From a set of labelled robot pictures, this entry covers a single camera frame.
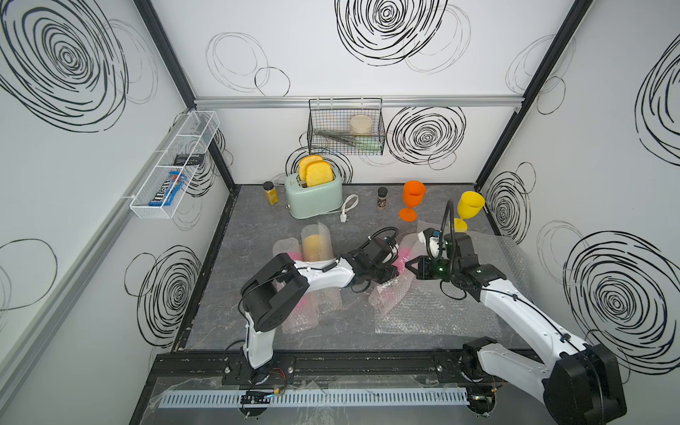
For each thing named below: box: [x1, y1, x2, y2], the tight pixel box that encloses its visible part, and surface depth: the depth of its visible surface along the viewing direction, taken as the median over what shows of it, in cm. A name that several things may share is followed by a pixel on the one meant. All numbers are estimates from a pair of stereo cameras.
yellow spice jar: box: [262, 180, 279, 206], surface depth 110 cm
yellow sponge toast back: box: [298, 154, 324, 183], surface depth 100 cm
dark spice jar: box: [376, 185, 389, 210], surface depth 110 cm
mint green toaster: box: [284, 172, 345, 220], surface depth 104 cm
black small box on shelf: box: [173, 153, 205, 166], surface depth 80 cm
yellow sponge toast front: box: [305, 161, 334, 187], surface depth 101 cm
